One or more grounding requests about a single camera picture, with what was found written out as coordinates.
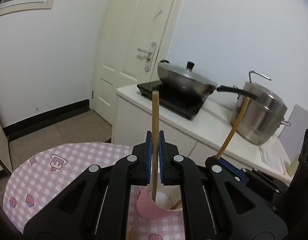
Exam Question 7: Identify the white kitchen cabinet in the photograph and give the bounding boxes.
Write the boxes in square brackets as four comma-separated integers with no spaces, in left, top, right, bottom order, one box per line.
[112,85,292,184]

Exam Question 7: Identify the pale green cup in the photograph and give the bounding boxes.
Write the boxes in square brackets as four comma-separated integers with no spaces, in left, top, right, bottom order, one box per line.
[287,154,300,177]

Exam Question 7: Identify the pink cylindrical utensil holder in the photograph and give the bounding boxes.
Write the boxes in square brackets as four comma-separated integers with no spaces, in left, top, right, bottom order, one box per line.
[136,173,183,221]

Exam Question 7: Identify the black induction cooktop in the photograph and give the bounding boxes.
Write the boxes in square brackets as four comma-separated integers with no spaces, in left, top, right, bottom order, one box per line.
[137,81,207,120]

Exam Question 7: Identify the stainless steel steamer pot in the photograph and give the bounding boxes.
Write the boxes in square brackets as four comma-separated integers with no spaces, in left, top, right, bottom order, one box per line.
[236,70,290,146]

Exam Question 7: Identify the lavender board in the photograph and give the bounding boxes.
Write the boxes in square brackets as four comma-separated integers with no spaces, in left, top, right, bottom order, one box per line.
[279,105,308,162]

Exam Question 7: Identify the pink checkered tablecloth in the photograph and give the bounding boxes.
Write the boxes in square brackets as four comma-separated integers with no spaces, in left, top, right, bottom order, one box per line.
[2,142,185,239]

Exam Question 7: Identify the steel wok with lid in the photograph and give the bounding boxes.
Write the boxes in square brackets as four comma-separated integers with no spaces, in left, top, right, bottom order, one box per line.
[157,60,257,100]

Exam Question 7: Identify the leaning white board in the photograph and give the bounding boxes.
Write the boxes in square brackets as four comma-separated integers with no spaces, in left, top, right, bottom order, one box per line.
[0,123,13,173]

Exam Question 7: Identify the white panel door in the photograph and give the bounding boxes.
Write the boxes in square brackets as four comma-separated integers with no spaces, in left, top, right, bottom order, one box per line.
[91,0,179,125]

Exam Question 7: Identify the silver door handle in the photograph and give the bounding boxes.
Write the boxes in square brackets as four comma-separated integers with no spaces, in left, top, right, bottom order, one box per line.
[137,42,157,73]

